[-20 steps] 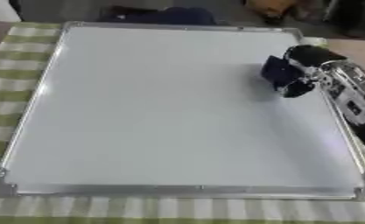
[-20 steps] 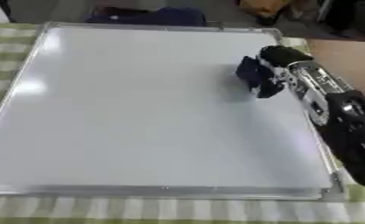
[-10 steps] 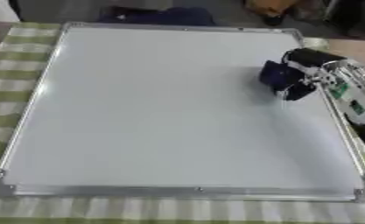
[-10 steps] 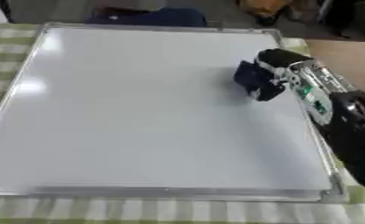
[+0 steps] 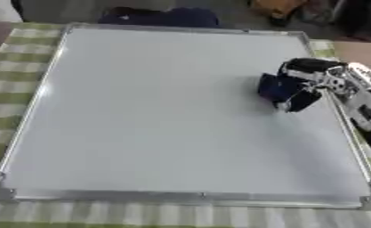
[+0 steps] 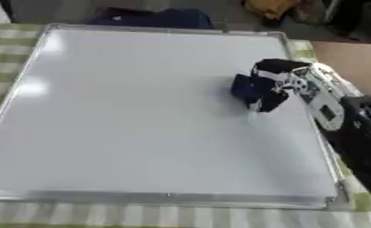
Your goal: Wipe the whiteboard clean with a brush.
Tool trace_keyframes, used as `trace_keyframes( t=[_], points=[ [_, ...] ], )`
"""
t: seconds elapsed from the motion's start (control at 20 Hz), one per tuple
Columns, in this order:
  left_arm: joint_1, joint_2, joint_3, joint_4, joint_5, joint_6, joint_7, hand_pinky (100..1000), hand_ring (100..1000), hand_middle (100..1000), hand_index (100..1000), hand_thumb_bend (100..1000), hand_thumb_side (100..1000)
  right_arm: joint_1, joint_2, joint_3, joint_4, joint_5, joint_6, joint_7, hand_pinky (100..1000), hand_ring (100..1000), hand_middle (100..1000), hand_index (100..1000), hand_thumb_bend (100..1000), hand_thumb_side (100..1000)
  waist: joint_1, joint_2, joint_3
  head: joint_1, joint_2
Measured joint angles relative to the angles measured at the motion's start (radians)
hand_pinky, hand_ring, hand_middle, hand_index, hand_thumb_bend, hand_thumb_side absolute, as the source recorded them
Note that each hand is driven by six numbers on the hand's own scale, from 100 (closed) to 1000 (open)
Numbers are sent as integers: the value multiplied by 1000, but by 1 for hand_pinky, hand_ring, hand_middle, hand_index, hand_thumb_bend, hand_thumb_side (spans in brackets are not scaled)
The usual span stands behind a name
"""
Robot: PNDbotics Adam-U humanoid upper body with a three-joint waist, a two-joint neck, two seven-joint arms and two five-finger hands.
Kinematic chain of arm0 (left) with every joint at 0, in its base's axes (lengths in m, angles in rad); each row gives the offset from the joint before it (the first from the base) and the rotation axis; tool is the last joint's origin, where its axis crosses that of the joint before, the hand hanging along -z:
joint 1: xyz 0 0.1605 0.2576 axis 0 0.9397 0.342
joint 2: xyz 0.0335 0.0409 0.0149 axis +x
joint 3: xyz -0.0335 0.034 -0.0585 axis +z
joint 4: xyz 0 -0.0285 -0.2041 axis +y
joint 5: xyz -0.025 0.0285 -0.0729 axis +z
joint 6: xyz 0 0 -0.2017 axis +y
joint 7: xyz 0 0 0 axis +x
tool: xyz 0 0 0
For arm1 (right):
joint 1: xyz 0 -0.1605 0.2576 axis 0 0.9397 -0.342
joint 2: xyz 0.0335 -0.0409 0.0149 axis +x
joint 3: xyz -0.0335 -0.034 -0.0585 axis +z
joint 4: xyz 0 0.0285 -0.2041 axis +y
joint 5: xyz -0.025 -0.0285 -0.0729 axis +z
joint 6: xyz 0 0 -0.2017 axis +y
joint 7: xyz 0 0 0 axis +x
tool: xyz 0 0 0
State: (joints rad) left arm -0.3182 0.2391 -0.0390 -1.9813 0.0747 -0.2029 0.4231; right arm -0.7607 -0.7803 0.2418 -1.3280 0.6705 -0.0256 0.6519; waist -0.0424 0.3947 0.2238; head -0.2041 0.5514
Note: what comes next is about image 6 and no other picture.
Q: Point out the yellow bag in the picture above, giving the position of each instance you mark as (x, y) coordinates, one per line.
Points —
(271, 8)

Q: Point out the silver and black right robot arm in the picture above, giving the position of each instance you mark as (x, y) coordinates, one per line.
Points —
(349, 118)

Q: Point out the white whiteboard with silver frame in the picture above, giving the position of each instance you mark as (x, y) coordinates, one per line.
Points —
(141, 118)

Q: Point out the dark blue bag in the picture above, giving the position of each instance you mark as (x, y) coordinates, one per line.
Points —
(157, 18)

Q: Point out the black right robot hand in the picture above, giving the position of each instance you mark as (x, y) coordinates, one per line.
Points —
(276, 78)

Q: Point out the dark blue whiteboard eraser brush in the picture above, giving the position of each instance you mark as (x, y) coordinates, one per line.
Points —
(243, 88)

